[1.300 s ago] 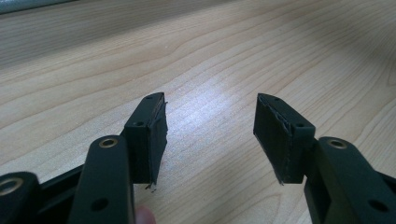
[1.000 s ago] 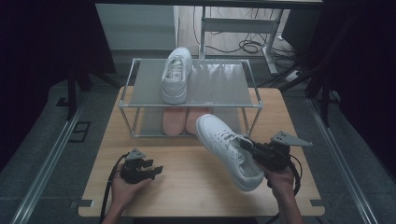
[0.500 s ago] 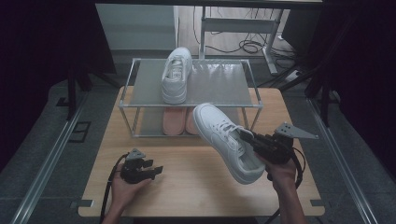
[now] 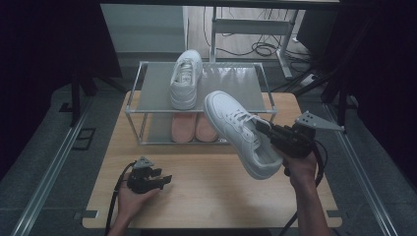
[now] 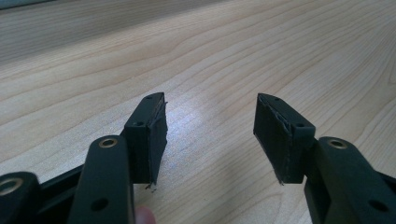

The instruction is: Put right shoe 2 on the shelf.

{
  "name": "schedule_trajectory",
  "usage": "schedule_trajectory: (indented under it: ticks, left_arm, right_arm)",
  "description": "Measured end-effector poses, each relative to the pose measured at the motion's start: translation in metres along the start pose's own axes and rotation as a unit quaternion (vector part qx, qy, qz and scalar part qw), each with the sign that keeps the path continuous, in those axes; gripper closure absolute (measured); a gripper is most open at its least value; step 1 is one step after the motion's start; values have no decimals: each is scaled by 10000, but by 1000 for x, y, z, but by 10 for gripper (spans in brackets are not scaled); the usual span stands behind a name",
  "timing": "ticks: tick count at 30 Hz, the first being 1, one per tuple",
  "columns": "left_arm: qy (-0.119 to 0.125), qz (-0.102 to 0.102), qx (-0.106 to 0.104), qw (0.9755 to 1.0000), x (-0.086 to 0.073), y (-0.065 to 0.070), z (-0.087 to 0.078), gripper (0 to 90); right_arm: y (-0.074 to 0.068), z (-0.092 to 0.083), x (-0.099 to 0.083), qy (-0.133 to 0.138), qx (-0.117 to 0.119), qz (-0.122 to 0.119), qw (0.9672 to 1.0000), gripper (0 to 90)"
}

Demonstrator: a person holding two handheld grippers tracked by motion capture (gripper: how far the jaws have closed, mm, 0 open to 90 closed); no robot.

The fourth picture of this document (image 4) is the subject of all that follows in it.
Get white cabinet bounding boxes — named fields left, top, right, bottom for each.
left=100, top=3, right=190, bottom=55

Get metal floor rail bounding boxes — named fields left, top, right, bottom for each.
left=11, top=97, right=92, bottom=236
left=323, top=102, right=399, bottom=236

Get black floor cables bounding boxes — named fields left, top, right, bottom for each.
left=203, top=6, right=313, bottom=63

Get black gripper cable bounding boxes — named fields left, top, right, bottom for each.
left=104, top=161, right=136, bottom=235
left=278, top=140, right=328, bottom=236

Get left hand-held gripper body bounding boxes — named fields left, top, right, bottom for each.
left=126, top=155, right=159, bottom=195

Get silver two-tier shoe rack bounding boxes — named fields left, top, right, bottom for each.
left=124, top=61, right=278, bottom=146

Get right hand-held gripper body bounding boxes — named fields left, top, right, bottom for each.
left=269, top=110, right=346, bottom=159

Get person's right hand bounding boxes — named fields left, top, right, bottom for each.
left=274, top=147, right=319, bottom=191

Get white sneaker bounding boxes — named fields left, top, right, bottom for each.
left=203, top=90, right=283, bottom=181
left=169, top=48, right=204, bottom=111

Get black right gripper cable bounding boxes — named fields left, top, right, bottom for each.
left=278, top=140, right=328, bottom=236

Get white desk frame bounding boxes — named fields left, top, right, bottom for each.
left=209, top=6, right=294, bottom=80

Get person's left hand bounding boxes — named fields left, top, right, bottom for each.
left=117, top=182, right=159, bottom=220

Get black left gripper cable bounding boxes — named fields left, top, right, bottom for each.
left=104, top=161, right=136, bottom=235

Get pink slipper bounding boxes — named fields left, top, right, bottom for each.
left=170, top=112, right=199, bottom=144
left=195, top=112, right=219, bottom=143

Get white power strip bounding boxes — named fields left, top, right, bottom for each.
left=299, top=73, right=319, bottom=87

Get black metal stand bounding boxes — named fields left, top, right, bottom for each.
left=271, top=16, right=372, bottom=134
left=58, top=65, right=126, bottom=127

